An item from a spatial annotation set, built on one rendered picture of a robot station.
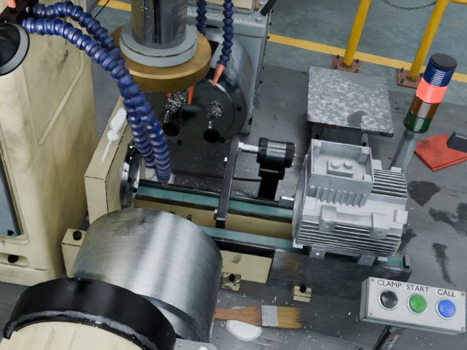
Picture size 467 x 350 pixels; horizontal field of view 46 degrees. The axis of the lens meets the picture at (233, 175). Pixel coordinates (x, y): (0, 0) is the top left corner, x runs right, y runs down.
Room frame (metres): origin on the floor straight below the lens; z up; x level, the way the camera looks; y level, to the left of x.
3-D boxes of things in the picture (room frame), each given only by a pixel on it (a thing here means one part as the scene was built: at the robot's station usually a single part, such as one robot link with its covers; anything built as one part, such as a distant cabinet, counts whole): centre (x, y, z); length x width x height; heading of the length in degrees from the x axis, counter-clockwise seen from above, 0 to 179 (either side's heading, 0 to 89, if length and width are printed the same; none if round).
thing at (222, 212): (0.84, 0.01, 1.02); 0.26 x 0.04 x 0.03; 179
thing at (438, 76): (1.10, -0.43, 1.19); 0.06 x 0.06 x 0.04
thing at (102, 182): (0.81, 0.27, 0.97); 0.30 x 0.11 x 0.34; 179
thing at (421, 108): (1.10, -0.43, 1.10); 0.06 x 0.06 x 0.04
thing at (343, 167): (0.81, -0.20, 1.11); 0.12 x 0.11 x 0.07; 90
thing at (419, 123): (1.10, -0.43, 1.05); 0.06 x 0.06 x 0.04
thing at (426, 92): (1.10, -0.43, 1.14); 0.06 x 0.06 x 0.04
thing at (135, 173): (0.81, 0.21, 1.02); 0.15 x 0.02 x 0.15; 179
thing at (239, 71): (1.14, 0.11, 1.04); 0.41 x 0.25 x 0.25; 179
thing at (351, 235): (0.81, -0.24, 1.01); 0.20 x 0.19 x 0.19; 90
